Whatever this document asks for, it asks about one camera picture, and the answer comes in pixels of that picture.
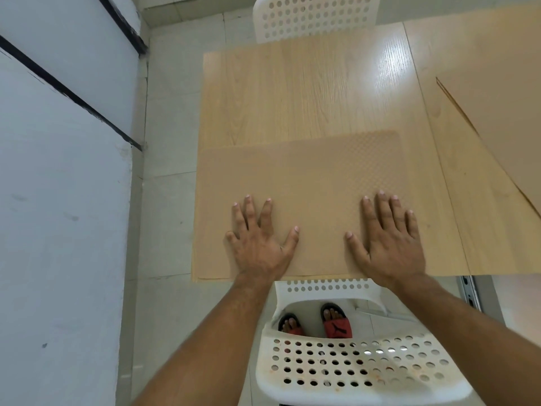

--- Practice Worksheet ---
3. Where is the white perforated plastic chair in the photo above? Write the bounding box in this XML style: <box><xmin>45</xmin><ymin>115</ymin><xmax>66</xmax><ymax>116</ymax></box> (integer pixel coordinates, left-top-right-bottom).
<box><xmin>253</xmin><ymin>0</ymin><xmax>382</xmax><ymax>43</ymax></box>
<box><xmin>256</xmin><ymin>278</ymin><xmax>474</xmax><ymax>406</ymax></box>

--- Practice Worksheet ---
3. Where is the metal table frame rail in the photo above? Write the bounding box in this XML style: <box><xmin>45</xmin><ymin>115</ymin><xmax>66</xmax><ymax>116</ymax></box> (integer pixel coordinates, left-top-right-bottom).
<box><xmin>458</xmin><ymin>275</ymin><xmax>482</xmax><ymax>312</ymax></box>

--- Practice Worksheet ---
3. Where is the black wall trim strip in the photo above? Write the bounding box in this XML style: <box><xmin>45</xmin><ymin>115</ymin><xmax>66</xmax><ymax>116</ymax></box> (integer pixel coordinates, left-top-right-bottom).
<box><xmin>96</xmin><ymin>0</ymin><xmax>148</xmax><ymax>56</ymax></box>
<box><xmin>0</xmin><ymin>35</ymin><xmax>145</xmax><ymax>153</ymax></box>

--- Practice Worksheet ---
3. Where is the tan flat board sheet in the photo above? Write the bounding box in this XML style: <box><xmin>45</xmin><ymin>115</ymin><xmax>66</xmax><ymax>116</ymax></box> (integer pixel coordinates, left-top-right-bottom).
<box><xmin>435</xmin><ymin>46</ymin><xmax>541</xmax><ymax>220</ymax></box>

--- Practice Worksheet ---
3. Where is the person's right forearm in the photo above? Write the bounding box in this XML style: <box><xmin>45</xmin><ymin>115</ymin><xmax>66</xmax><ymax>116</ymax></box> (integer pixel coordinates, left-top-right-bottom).
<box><xmin>391</xmin><ymin>272</ymin><xmax>541</xmax><ymax>406</ymax></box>

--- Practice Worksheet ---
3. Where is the person's right hand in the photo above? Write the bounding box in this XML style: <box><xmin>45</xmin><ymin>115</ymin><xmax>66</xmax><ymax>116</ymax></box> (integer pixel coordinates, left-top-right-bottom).
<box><xmin>344</xmin><ymin>190</ymin><xmax>427</xmax><ymax>290</ymax></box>

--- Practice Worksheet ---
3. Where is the red black slide sandal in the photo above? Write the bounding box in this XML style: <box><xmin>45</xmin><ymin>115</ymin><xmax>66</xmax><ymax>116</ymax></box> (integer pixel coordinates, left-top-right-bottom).
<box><xmin>320</xmin><ymin>303</ymin><xmax>353</xmax><ymax>339</ymax></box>
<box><xmin>277</xmin><ymin>313</ymin><xmax>304</xmax><ymax>337</ymax></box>

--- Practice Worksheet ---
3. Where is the person's left forearm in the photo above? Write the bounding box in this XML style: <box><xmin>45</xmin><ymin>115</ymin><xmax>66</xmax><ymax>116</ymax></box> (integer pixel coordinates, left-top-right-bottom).
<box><xmin>131</xmin><ymin>272</ymin><xmax>277</xmax><ymax>406</ymax></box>

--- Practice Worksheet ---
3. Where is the tan textured placemat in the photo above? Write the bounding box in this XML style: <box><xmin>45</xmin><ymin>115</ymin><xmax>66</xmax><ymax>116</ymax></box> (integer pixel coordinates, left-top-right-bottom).
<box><xmin>192</xmin><ymin>130</ymin><xmax>471</xmax><ymax>283</ymax></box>

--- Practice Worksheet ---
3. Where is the person's left hand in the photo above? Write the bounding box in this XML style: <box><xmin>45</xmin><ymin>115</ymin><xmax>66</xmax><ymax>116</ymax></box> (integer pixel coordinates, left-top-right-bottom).
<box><xmin>225</xmin><ymin>195</ymin><xmax>300</xmax><ymax>281</ymax></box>

